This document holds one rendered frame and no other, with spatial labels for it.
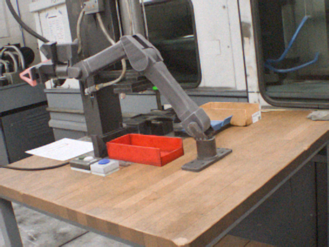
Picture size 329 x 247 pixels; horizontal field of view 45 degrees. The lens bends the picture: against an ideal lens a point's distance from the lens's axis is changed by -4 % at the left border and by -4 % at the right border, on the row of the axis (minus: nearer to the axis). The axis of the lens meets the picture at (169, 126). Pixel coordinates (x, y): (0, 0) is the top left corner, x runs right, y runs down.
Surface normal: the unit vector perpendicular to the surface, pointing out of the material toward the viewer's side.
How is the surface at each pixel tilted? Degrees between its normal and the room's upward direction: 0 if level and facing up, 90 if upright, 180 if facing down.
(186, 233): 0
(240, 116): 90
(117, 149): 90
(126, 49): 90
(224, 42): 90
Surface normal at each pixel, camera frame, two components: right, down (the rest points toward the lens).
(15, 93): 0.72, 0.07
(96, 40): -0.63, 0.26
